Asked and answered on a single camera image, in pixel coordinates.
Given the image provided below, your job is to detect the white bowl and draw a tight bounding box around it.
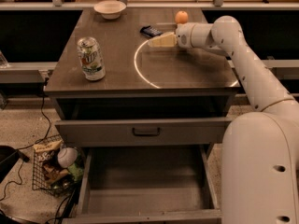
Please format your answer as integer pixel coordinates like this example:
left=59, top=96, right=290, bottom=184
left=93, top=1, right=126, bottom=20

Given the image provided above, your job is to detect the black wire basket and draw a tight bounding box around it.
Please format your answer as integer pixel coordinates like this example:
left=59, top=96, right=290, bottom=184
left=32, top=135, right=84, bottom=196

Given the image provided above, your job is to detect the green item in basket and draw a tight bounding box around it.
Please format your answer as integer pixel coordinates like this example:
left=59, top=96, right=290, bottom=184
left=67, top=163, right=84, bottom=182

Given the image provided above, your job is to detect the grey drawer cabinet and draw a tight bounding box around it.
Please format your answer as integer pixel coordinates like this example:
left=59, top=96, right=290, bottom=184
left=44, top=7, right=241, bottom=224

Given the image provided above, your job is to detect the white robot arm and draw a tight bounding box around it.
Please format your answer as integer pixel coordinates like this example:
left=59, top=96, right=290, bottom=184
left=149, top=16, right=299, bottom=224

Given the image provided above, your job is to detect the open bottom drawer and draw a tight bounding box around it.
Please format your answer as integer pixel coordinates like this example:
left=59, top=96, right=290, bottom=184
left=62, top=145, right=221, bottom=224

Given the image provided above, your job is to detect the black power cable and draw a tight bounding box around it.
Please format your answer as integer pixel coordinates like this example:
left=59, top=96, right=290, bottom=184
left=0, top=77, right=52, bottom=202

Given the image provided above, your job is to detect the yellow snack bag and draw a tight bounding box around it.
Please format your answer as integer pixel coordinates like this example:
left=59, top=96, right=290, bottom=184
left=34, top=140, right=63, bottom=153

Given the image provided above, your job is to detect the orange fruit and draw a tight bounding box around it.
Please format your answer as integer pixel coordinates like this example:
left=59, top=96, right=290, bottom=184
left=175, top=11, right=189, bottom=24

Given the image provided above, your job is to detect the green 7up can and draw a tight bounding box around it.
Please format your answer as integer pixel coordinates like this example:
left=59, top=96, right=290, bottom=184
left=77, top=36, right=106, bottom=81

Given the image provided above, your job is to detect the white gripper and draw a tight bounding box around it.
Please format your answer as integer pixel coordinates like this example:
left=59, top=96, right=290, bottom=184
left=148, top=22, right=195, bottom=48

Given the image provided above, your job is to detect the white ball in basket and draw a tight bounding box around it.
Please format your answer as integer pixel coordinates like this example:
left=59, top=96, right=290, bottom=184
left=57, top=147, right=78, bottom=168

